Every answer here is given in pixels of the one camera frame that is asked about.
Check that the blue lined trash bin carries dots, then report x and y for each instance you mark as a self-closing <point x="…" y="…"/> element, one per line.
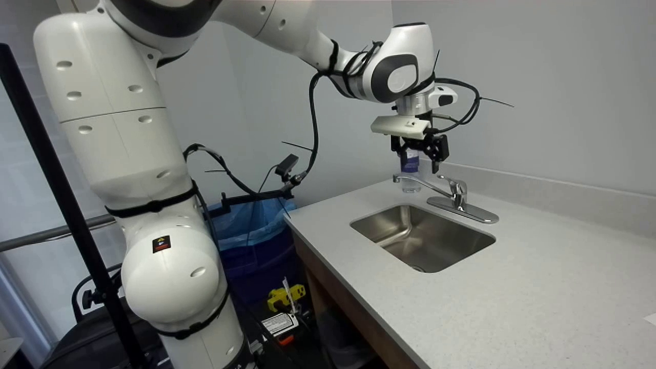
<point x="253" y="238"/>

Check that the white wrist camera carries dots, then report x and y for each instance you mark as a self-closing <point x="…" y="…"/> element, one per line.
<point x="444" y="97"/>

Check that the wooden counter cabinet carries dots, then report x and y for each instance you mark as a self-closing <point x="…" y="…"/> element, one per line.
<point x="341" y="309"/>

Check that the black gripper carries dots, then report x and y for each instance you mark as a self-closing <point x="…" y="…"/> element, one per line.
<point x="416" y="145"/>

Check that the black slanted pole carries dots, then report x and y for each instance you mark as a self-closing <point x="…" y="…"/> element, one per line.
<point x="62" y="197"/>

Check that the grey horizontal rail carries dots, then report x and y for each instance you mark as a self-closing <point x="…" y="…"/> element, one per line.
<point x="48" y="235"/>

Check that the chrome faucet base plate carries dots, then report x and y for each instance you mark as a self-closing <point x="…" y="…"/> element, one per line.
<point x="473" y="212"/>

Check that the yellow tool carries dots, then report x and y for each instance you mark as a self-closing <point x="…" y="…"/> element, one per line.
<point x="288" y="298"/>

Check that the small black camera on mount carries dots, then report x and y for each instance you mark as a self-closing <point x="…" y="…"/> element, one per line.
<point x="288" y="167"/>

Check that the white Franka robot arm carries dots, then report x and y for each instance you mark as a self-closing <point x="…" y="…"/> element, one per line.
<point x="124" y="137"/>

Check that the white box with red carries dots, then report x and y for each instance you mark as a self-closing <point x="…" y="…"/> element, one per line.
<point x="280" y="324"/>

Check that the stainless steel sink basin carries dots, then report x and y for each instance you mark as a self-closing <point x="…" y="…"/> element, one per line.
<point x="423" y="236"/>

